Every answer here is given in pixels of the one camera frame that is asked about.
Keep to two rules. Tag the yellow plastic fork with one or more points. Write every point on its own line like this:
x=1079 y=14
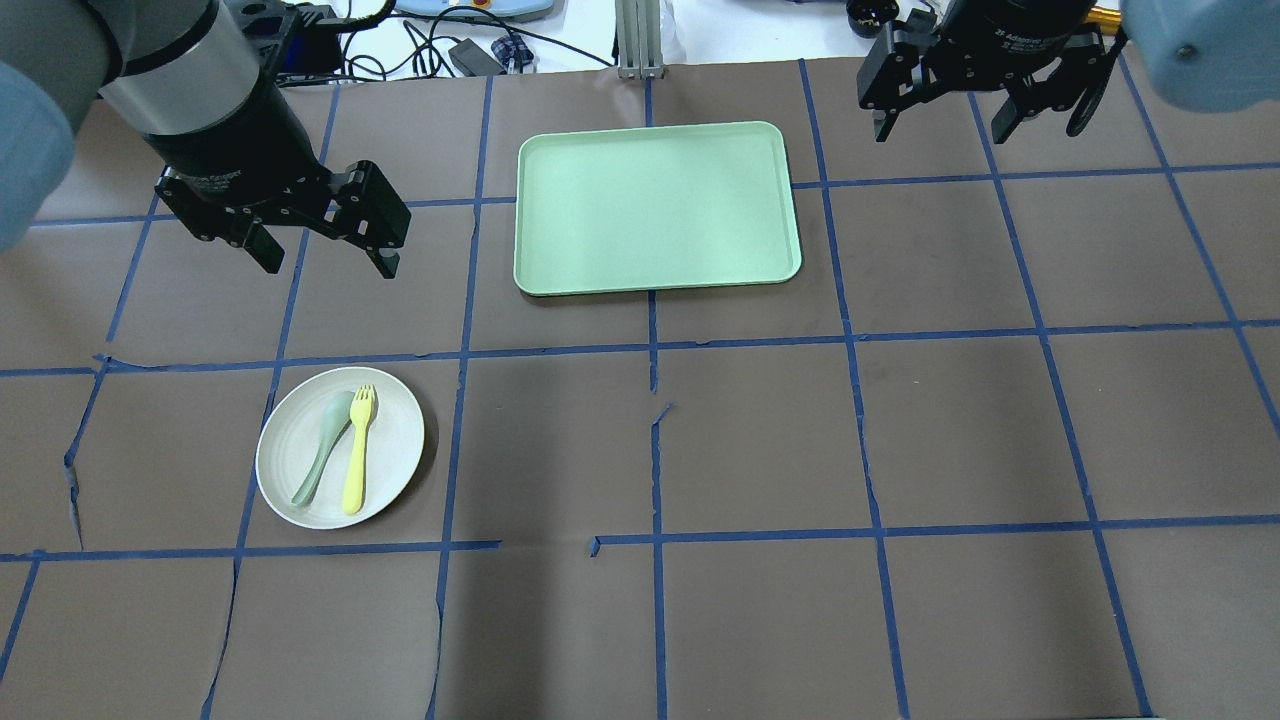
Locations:
x=360 y=417

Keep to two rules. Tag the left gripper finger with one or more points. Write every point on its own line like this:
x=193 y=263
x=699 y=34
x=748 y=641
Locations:
x=370 y=215
x=256 y=240

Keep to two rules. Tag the green plastic spoon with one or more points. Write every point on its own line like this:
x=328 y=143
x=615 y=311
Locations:
x=333 y=423

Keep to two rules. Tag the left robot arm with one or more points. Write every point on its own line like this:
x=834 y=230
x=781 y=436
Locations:
x=183 y=75

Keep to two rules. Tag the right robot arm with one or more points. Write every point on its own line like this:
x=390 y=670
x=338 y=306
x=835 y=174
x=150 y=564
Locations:
x=1205 y=56

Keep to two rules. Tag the light green tray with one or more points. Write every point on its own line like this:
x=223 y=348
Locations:
x=661 y=208

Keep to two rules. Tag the aluminium frame post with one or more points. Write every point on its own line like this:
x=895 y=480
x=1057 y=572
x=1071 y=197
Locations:
x=638 y=35

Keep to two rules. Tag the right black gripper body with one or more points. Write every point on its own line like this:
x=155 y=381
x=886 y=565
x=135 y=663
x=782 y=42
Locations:
x=1010 y=38

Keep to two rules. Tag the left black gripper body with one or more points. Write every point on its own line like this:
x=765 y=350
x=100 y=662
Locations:
x=232 y=140

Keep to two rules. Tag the white round plate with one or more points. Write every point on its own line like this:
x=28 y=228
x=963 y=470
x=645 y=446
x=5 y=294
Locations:
x=398 y=437

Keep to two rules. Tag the black power adapter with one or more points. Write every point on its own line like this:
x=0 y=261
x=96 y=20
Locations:
x=471 y=60

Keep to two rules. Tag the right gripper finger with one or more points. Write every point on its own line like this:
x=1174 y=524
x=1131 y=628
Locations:
x=893 y=78
x=1078 y=84

